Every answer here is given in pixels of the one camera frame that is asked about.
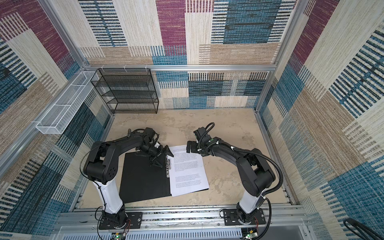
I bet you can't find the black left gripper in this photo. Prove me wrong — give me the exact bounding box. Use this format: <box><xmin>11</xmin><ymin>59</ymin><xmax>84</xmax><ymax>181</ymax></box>
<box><xmin>139</xmin><ymin>144</ymin><xmax>174</xmax><ymax>167</ymax></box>

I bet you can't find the metal folder clip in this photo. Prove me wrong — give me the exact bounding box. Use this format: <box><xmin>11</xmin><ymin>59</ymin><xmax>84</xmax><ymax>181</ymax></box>
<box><xmin>166</xmin><ymin>157</ymin><xmax>171</xmax><ymax>178</ymax></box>

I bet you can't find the white text paper sheet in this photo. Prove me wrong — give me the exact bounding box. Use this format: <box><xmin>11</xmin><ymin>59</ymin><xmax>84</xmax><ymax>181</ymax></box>
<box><xmin>169</xmin><ymin>145</ymin><xmax>209</xmax><ymax>197</ymax></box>

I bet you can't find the red folder black inside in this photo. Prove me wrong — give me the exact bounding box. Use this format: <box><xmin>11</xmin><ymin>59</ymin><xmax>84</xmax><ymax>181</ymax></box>
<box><xmin>119</xmin><ymin>149</ymin><xmax>210</xmax><ymax>204</ymax></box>

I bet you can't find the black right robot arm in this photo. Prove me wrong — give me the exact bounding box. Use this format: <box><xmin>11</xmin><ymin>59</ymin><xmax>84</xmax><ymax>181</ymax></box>
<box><xmin>186</xmin><ymin>140</ymin><xmax>276</xmax><ymax>224</ymax></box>

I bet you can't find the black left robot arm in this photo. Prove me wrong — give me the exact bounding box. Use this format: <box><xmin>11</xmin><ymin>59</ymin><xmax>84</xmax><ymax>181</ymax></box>
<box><xmin>80</xmin><ymin>128</ymin><xmax>174</xmax><ymax>229</ymax></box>

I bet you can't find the black object bottom right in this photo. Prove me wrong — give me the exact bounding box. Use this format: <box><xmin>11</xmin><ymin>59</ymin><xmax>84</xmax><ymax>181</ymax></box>
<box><xmin>343</xmin><ymin>218</ymin><xmax>384</xmax><ymax>240</ymax></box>

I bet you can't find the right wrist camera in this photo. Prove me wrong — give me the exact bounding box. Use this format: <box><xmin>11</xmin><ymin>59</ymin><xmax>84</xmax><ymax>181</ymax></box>
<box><xmin>194</xmin><ymin>127</ymin><xmax>211</xmax><ymax>143</ymax></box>

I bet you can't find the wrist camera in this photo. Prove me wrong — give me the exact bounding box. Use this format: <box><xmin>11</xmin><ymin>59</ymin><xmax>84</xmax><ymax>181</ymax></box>
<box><xmin>194</xmin><ymin>127</ymin><xmax>211</xmax><ymax>143</ymax></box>
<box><xmin>143</xmin><ymin>128</ymin><xmax>160</xmax><ymax>144</ymax></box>

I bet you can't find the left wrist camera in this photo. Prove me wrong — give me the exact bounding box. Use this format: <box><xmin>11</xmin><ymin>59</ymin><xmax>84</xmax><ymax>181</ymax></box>
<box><xmin>143</xmin><ymin>128</ymin><xmax>160</xmax><ymax>144</ymax></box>

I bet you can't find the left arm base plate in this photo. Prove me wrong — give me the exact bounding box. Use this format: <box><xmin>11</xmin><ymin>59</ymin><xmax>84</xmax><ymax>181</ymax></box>
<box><xmin>98</xmin><ymin>211</ymin><xmax>143</xmax><ymax>230</ymax></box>

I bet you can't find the black wire mesh shelf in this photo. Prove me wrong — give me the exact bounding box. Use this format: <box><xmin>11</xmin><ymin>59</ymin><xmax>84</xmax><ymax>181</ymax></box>
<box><xmin>91</xmin><ymin>68</ymin><xmax>159</xmax><ymax>114</ymax></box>

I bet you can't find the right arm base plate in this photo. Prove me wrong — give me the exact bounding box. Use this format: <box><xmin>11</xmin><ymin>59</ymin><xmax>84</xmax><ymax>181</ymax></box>
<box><xmin>219</xmin><ymin>209</ymin><xmax>267</xmax><ymax>226</ymax></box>

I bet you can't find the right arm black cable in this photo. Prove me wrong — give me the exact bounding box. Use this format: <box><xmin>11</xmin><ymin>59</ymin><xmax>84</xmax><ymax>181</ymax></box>
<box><xmin>197</xmin><ymin>122</ymin><xmax>284</xmax><ymax>240</ymax></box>

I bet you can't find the aluminium front rail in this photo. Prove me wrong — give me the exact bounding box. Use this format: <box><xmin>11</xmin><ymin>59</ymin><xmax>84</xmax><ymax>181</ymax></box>
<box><xmin>50</xmin><ymin>204</ymin><xmax>316</xmax><ymax>240</ymax></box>

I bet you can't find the white wire mesh basket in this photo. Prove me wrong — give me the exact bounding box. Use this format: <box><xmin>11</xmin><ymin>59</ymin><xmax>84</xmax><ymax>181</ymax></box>
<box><xmin>36</xmin><ymin>71</ymin><xmax>95</xmax><ymax>135</ymax></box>

